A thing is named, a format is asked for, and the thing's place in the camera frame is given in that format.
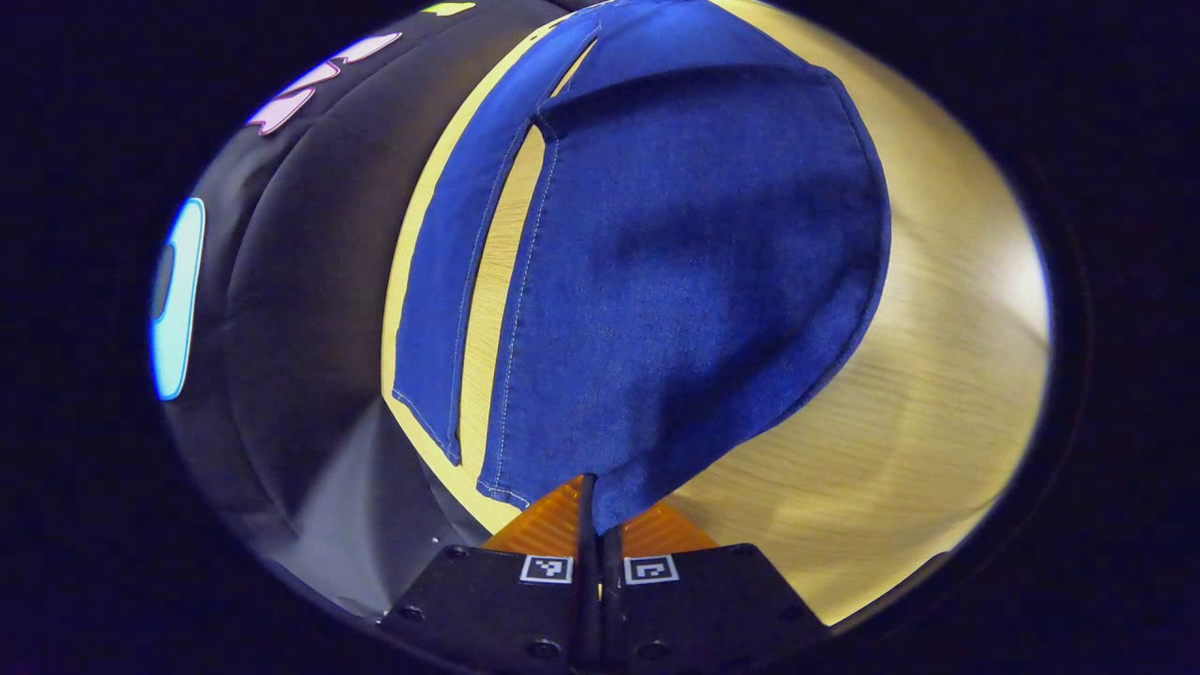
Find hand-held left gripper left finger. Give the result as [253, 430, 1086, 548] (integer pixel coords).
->
[380, 473, 603, 672]

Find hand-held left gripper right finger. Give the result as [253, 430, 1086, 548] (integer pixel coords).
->
[600, 500, 833, 673]

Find blue jeans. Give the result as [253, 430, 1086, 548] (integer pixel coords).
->
[391, 0, 892, 535]

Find black backdrop cloth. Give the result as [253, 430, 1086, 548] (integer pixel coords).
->
[150, 0, 587, 622]

